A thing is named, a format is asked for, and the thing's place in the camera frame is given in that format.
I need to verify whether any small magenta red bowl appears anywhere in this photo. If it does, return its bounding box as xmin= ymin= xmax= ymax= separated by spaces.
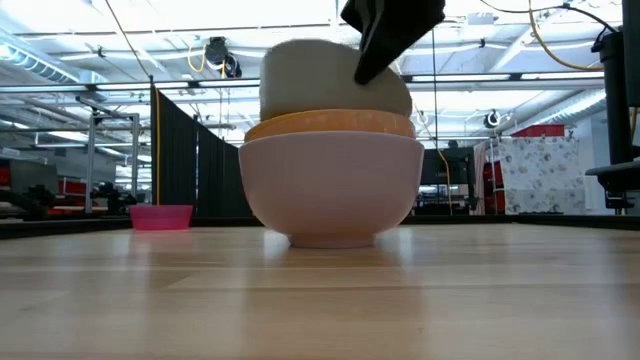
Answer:
xmin=129 ymin=204 xmax=194 ymax=232

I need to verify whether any yellow overhead cable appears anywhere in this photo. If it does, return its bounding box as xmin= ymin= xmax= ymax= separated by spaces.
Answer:
xmin=527 ymin=0 xmax=604 ymax=72

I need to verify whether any black curtain partition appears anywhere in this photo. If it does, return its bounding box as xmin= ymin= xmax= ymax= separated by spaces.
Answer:
xmin=150 ymin=85 xmax=252 ymax=219

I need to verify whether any yellow hanging cable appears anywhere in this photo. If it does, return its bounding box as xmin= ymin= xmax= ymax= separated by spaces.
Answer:
xmin=435 ymin=147 xmax=454 ymax=216

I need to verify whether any floral patterned cloth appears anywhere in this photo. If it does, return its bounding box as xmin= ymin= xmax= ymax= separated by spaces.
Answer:
xmin=492 ymin=137 xmax=587 ymax=216

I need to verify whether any black overhead cable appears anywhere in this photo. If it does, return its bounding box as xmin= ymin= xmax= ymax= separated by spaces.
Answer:
xmin=479 ymin=0 xmax=622 ymax=35

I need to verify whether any pale pinkish white bowl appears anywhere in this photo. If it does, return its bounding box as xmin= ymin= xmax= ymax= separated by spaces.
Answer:
xmin=238 ymin=130 xmax=426 ymax=250

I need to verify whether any grey beige bowl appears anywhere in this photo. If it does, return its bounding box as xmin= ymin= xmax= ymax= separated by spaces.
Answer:
xmin=258 ymin=38 xmax=414 ymax=122

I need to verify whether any pale peach bowl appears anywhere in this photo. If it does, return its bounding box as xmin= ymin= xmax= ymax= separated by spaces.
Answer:
xmin=259 ymin=108 xmax=416 ymax=139

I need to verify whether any grey metal stand frame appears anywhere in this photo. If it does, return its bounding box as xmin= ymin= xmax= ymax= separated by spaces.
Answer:
xmin=83 ymin=112 xmax=142 ymax=215

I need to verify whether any orange bowl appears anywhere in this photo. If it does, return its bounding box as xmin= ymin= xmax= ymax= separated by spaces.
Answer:
xmin=243 ymin=115 xmax=351 ymax=144

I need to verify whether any red storage bin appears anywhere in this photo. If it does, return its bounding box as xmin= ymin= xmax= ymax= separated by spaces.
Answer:
xmin=509 ymin=124 xmax=566 ymax=139

